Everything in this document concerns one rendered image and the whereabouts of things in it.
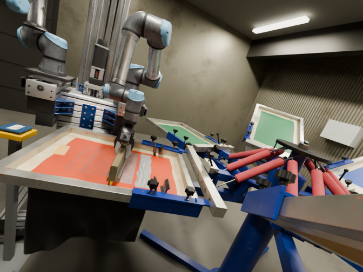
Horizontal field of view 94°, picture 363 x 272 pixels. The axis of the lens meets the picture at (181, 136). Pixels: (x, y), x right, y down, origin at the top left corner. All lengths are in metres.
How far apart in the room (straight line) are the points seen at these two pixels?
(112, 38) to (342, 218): 1.52
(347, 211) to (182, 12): 4.52
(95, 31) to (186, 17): 3.29
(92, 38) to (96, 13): 0.16
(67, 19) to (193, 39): 2.56
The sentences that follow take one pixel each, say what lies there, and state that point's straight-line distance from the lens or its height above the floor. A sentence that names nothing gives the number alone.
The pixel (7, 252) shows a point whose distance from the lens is 1.77.
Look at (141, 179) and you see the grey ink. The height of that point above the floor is 0.96.
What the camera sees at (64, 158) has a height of 0.95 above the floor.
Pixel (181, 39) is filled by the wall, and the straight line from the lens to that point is 4.51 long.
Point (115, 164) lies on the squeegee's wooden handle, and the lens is 0.77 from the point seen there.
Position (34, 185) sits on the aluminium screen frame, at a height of 0.96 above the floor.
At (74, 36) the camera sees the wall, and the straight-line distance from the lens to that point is 4.28.
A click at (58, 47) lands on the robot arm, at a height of 1.42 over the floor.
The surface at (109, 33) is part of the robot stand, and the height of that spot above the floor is 1.64.
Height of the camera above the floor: 1.44
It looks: 15 degrees down
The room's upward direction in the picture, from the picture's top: 19 degrees clockwise
